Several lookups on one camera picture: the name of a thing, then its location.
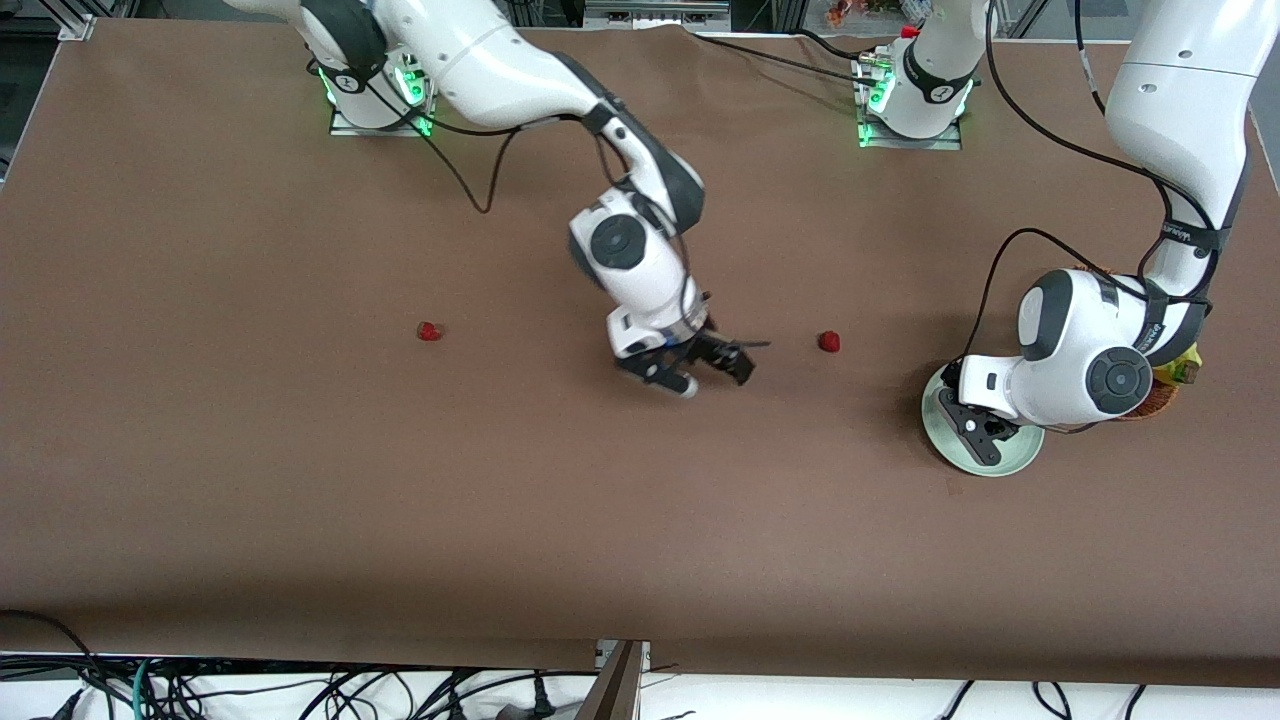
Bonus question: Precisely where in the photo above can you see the yellow banana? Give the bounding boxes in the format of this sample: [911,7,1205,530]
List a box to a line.
[1152,340,1203,388]

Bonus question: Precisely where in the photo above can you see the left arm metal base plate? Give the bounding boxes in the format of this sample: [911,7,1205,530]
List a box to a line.
[853,55,964,152]

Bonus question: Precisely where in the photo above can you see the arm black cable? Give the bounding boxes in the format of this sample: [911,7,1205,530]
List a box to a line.
[961,0,1222,434]
[365,80,613,215]

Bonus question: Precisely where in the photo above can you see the colourful background items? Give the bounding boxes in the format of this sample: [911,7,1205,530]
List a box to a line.
[824,0,937,29]

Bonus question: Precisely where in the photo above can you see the aluminium profile post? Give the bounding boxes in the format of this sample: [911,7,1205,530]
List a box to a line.
[575,640,652,720]

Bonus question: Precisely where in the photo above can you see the pale green round plate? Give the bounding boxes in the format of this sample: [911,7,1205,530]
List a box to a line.
[921,362,1047,478]

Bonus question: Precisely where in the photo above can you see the long thin black cable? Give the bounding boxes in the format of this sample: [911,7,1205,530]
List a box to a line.
[683,25,881,89]

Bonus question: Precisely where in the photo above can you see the short thin black cable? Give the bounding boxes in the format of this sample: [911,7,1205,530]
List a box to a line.
[790,28,867,61]

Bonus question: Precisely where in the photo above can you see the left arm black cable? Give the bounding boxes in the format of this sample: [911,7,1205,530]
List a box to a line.
[961,0,1222,434]

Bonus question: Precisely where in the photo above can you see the brown wicker basket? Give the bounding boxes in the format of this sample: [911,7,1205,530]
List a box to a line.
[1100,264,1181,422]

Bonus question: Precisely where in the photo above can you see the metal frame with device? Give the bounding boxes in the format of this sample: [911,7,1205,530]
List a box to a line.
[505,0,737,33]

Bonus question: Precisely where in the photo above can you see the aluminium extrusion bracket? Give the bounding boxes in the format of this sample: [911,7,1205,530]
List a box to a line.
[55,0,99,42]

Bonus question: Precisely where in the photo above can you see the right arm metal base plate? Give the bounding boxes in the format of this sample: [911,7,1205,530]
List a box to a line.
[329,60,434,139]

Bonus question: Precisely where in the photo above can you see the tangled black cable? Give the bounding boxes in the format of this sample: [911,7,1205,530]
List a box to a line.
[150,660,531,720]

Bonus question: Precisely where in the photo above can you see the thick black cable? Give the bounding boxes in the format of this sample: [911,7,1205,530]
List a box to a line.
[0,608,117,720]

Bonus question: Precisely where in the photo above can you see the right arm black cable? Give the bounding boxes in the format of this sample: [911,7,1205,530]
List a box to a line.
[365,80,613,215]

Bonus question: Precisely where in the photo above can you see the brown table cover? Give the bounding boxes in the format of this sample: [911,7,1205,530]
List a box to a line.
[0,18,1280,690]

